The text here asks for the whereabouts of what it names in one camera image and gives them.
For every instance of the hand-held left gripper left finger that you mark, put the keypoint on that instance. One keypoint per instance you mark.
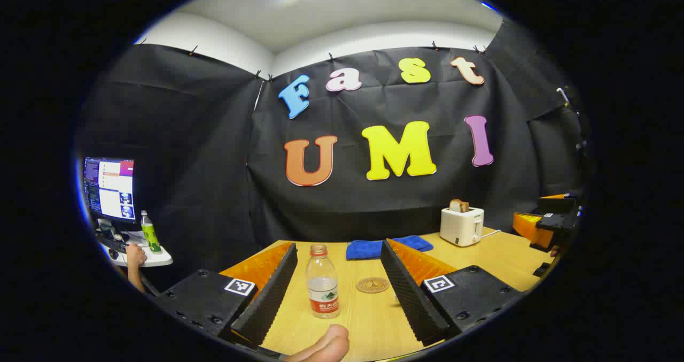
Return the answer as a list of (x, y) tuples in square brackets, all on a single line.
[(272, 298)]

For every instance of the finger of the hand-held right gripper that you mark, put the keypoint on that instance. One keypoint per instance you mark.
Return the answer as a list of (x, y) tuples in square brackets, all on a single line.
[(558, 204), (534, 231)]

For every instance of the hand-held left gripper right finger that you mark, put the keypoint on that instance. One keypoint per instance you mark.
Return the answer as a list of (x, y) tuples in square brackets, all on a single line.
[(409, 298)]

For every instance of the round woven coaster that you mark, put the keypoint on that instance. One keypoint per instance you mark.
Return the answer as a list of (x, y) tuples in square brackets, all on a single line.
[(372, 285)]

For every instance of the clear plastic water bottle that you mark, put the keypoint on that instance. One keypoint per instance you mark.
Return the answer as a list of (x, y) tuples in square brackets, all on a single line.
[(322, 290)]

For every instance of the green drink bottle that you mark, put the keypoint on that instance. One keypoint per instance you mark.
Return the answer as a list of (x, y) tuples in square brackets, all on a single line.
[(150, 236)]

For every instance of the blue folded towel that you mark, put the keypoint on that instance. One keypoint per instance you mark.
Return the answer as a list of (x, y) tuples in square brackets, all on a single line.
[(366, 248)]

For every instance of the white toaster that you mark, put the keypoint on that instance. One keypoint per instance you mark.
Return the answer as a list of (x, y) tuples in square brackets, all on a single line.
[(460, 227)]

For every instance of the toast slice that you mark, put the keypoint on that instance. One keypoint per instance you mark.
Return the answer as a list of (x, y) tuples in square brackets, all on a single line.
[(458, 206)]

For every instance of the metal stand pole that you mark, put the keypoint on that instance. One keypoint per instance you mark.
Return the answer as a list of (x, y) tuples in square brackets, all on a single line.
[(572, 110)]

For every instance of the small white desk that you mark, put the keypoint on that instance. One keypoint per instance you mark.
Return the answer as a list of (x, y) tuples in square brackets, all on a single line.
[(157, 258)]

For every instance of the black keyboard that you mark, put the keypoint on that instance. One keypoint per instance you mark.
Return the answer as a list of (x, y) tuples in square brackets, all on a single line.
[(111, 243)]

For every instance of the computer monitor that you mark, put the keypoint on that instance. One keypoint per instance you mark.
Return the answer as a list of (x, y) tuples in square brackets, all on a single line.
[(109, 188)]

